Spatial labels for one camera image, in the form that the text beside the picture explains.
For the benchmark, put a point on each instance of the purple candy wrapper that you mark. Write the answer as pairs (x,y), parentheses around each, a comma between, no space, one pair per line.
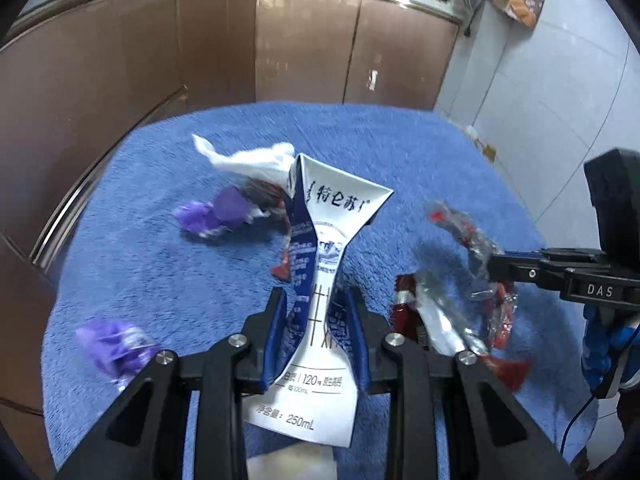
(230,205)
(110,345)

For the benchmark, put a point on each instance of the white and blue milk carton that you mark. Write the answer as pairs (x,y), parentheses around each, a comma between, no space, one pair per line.
(325,220)

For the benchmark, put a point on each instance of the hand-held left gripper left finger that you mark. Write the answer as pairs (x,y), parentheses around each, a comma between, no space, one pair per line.
(277,320)

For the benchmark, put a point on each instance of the person's right hand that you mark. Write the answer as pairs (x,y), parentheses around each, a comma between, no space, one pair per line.
(605,345)

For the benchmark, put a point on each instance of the red strip wrapper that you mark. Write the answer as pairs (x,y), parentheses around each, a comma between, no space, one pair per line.
(282,265)

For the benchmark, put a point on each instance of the brown kitchen base cabinet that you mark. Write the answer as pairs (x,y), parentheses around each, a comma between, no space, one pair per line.
(300,45)

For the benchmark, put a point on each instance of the white tissue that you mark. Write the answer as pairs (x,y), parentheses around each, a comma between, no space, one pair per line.
(250,162)

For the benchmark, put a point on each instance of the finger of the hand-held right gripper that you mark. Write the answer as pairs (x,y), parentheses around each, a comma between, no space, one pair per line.
(575,256)
(525,272)

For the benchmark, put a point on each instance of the clear plastic wrapper red print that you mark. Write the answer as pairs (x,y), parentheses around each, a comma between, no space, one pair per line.
(470,240)

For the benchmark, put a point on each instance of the red and silver foil wrapper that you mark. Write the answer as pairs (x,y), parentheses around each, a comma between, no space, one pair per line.
(435,305)

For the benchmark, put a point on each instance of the blue terry towel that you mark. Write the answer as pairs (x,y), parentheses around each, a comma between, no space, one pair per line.
(150,270)

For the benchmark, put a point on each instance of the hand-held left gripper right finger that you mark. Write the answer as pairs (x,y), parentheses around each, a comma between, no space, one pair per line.
(357,330)

